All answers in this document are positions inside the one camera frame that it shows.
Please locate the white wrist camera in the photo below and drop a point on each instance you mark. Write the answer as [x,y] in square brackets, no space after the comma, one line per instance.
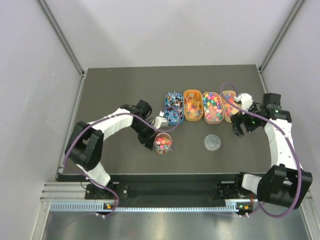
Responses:
[245,100]
[160,120]

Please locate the blue tray of lollipops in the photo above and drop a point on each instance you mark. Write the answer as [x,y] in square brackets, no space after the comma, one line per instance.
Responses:
[174,108]

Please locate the orange tray of candies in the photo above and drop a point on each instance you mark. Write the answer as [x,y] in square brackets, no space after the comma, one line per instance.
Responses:
[193,105]

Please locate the clear plastic jar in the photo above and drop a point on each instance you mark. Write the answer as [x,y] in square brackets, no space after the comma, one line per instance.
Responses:
[163,143]

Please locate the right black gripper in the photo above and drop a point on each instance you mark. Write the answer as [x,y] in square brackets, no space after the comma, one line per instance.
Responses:
[238,119]

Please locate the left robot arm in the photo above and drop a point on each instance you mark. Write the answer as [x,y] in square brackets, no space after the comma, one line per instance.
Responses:
[85,145]

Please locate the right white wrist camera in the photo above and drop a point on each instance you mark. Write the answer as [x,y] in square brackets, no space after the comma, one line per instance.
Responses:
[245,100]

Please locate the clear jar lid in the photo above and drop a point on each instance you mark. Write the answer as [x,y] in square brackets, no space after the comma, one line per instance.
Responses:
[212,142]

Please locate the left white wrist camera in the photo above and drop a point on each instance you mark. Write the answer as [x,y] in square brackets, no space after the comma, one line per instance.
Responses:
[160,120]

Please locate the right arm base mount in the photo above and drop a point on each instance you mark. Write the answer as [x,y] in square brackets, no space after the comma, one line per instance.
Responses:
[233,190]

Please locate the slotted cable duct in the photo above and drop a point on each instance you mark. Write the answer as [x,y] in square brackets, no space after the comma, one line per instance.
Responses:
[107,207]

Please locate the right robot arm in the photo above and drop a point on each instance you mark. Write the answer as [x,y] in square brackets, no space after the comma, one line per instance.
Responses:
[285,184]

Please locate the beige tray of gummies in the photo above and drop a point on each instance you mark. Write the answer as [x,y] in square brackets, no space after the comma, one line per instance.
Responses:
[228,109]

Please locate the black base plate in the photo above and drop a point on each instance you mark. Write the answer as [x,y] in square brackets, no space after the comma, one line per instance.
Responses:
[167,194]

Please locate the pink tray of star candies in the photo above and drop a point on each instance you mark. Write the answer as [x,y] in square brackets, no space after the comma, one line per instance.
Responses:
[212,108]

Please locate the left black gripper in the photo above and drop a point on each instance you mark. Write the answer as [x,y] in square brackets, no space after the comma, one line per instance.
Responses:
[146,138]

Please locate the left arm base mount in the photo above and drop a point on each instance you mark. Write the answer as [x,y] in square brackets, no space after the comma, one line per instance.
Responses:
[93,192]

